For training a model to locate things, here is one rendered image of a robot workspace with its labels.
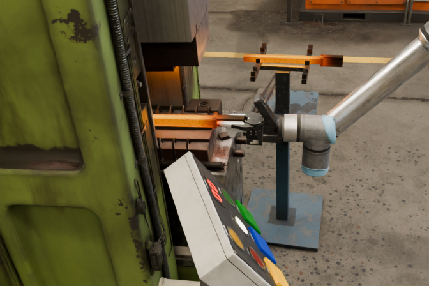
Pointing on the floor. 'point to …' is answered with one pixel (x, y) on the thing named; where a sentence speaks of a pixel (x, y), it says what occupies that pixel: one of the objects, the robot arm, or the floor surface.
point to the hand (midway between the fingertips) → (221, 119)
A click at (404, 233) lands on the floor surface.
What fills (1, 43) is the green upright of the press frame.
